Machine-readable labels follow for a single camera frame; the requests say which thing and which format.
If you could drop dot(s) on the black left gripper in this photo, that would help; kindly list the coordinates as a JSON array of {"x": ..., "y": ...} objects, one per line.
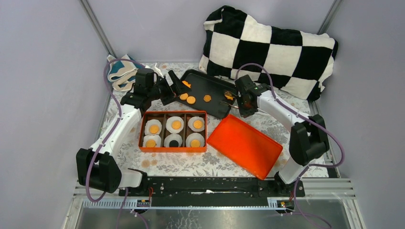
[{"x": 179, "y": 87}]

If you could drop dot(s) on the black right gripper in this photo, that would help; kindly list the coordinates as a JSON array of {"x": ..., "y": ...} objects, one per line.
[{"x": 243, "y": 113}]

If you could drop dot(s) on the black baking tray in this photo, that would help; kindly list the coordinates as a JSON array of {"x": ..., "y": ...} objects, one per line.
[{"x": 201, "y": 85}]

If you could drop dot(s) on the round orange cookie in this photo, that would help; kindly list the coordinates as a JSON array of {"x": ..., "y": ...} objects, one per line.
[
  {"x": 176, "y": 124},
  {"x": 191, "y": 100},
  {"x": 183, "y": 97},
  {"x": 195, "y": 143},
  {"x": 150, "y": 143},
  {"x": 198, "y": 124},
  {"x": 154, "y": 129}
]

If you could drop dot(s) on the orange compartment box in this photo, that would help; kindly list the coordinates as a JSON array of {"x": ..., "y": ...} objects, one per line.
[{"x": 163, "y": 116}]

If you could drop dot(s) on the orange box lid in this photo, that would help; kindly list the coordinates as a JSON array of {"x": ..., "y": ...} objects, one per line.
[{"x": 247, "y": 147}]

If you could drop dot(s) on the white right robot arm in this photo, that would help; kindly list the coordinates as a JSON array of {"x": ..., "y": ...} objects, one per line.
[{"x": 308, "y": 140}]

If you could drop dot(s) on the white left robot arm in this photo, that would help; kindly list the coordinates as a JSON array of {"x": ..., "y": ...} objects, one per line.
[{"x": 96, "y": 166}]

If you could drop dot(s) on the orange fish shaped cookie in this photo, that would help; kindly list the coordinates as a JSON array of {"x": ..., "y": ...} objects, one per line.
[
  {"x": 186, "y": 84},
  {"x": 229, "y": 95}
]

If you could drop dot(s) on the white paper cupcake liner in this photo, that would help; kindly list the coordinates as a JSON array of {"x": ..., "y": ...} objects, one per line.
[
  {"x": 190, "y": 123},
  {"x": 157, "y": 138},
  {"x": 195, "y": 136},
  {"x": 172, "y": 137},
  {"x": 152, "y": 122},
  {"x": 170, "y": 120}
]

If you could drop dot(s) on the orange swirl cookie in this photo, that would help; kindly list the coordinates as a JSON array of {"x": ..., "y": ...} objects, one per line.
[{"x": 207, "y": 98}]

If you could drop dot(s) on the floral table mat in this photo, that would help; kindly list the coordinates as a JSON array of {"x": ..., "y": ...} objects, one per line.
[{"x": 210, "y": 163}]

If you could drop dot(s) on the teal beige folded cloth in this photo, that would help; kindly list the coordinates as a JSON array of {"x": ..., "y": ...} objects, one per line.
[{"x": 122, "y": 74}]

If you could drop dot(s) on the black white checkered pillow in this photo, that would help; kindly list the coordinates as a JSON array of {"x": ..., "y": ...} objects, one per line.
[{"x": 293, "y": 61}]

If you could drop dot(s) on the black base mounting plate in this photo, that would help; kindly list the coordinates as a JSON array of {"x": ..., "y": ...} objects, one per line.
[{"x": 213, "y": 191}]

